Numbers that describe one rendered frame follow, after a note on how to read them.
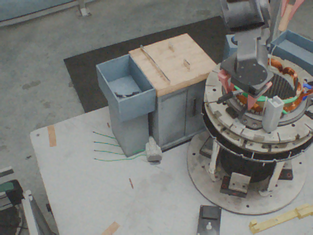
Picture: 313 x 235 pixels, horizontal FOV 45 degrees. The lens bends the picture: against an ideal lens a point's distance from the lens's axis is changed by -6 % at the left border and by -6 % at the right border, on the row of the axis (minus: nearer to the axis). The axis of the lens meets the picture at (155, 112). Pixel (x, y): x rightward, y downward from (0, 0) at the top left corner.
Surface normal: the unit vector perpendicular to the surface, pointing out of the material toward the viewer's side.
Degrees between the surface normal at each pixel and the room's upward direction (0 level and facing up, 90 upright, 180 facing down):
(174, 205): 0
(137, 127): 90
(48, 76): 0
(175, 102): 90
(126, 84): 0
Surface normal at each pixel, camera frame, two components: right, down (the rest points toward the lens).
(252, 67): -0.22, 0.75
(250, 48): -0.42, -0.59
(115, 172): -0.01, -0.67
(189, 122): 0.45, 0.65
